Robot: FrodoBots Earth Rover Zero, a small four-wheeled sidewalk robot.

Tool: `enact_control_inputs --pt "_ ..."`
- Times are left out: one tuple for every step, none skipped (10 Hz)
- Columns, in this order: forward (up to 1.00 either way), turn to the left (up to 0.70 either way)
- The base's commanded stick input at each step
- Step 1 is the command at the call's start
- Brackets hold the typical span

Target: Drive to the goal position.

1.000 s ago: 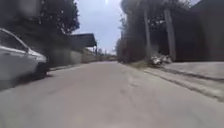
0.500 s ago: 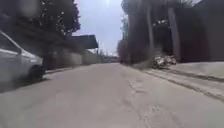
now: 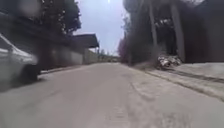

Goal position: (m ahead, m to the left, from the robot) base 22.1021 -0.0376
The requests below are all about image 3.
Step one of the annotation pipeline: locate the group of trees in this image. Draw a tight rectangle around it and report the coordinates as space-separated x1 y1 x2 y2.
117 0 188 66

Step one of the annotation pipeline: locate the pale rubble pile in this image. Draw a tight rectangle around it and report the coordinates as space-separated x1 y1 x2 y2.
157 54 183 70

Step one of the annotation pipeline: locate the building with flat roof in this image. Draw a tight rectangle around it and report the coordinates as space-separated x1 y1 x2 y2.
70 32 101 64

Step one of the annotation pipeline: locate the grey boundary wall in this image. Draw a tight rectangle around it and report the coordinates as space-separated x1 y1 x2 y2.
0 11 101 73

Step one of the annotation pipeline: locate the white car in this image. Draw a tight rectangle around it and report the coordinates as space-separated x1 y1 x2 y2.
0 32 42 89

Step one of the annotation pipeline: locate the grey concrete pole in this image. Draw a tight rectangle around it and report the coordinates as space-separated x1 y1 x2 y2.
147 0 159 52
169 2 186 63

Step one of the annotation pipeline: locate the grey concrete road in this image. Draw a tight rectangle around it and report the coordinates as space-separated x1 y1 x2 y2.
0 62 224 128

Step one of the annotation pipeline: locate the large dark tree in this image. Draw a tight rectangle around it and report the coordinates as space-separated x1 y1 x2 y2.
31 0 82 38

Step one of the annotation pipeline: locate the raised concrete sidewalk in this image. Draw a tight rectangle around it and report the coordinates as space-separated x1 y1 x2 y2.
141 61 224 103

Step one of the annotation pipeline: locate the dark grey wall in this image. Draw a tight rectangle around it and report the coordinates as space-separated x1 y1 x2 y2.
181 0 224 65

